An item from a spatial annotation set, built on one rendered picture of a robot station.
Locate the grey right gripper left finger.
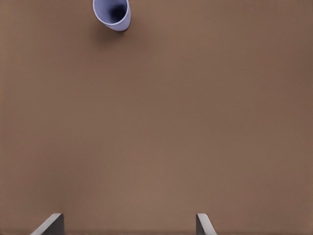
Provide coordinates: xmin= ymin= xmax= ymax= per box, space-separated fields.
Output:
xmin=30 ymin=212 xmax=65 ymax=235

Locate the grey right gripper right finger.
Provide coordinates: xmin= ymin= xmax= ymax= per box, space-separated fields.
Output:
xmin=196 ymin=212 xmax=218 ymax=235

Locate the lavender blue cup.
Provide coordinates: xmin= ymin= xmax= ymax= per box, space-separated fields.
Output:
xmin=92 ymin=0 xmax=131 ymax=32

